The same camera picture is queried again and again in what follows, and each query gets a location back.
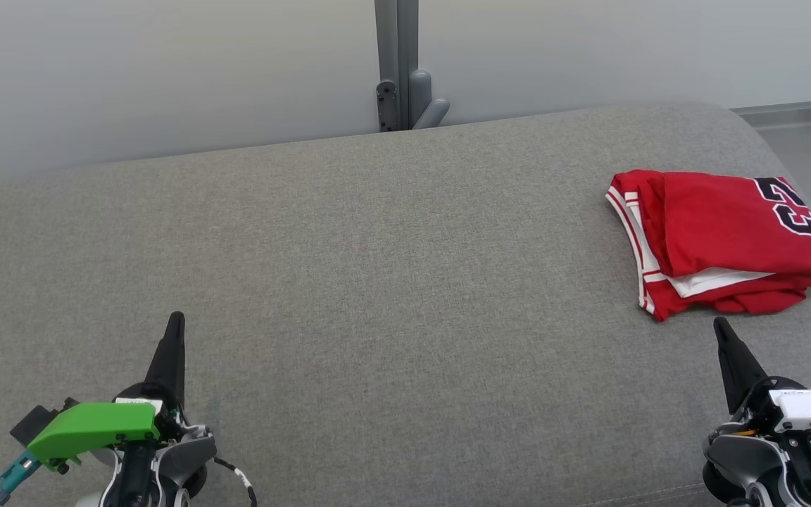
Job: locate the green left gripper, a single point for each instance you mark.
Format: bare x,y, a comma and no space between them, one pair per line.
96,426

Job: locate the red shorts with white stripe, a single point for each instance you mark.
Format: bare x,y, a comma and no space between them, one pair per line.
659,303

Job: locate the red shirt with white sleeves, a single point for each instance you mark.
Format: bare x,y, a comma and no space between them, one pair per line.
722,225

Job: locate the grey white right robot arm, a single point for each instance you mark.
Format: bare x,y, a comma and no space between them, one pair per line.
743,458

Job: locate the grey fabric sofa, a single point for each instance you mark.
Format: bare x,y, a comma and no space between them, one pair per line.
377,282

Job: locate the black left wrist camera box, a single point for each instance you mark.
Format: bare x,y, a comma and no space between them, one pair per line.
32,426

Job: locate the grey metal post bracket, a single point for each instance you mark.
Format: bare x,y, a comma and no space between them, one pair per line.
395,63

